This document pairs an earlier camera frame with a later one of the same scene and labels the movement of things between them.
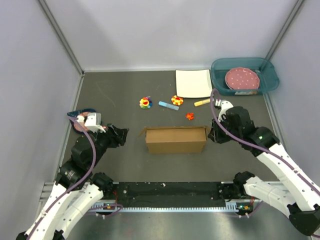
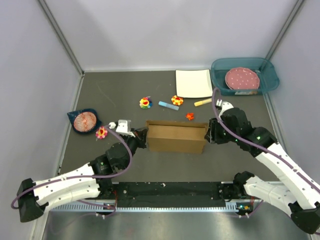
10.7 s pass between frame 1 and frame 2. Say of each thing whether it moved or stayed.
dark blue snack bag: stayed
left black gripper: moved
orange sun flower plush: stayed
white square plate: stayed
